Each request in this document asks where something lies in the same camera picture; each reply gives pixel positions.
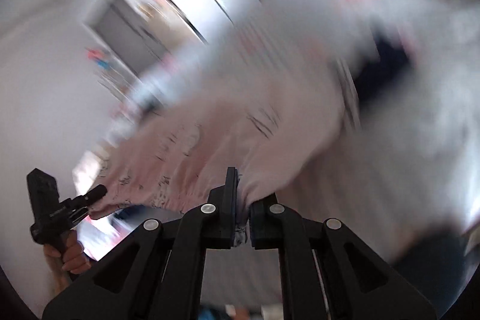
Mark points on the pink cartoon print pajama pants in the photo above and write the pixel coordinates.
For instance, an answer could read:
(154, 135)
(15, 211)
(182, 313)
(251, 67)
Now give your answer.
(268, 94)

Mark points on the person's left hand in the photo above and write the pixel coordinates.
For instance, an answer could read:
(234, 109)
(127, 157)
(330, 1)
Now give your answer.
(73, 258)

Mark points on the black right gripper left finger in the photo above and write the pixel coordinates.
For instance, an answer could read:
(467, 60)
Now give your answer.
(222, 222)

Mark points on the grey door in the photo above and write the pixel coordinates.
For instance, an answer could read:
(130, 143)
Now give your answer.
(127, 34)

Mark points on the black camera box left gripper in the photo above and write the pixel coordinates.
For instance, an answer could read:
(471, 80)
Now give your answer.
(43, 195)

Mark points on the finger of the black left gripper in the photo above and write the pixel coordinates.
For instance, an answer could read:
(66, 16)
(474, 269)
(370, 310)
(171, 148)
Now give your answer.
(91, 197)

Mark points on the folded navy white-striped garment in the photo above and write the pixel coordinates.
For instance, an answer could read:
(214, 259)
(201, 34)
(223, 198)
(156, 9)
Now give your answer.
(382, 69)

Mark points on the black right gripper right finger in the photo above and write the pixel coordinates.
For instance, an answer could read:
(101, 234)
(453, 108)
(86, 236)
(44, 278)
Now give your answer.
(268, 224)

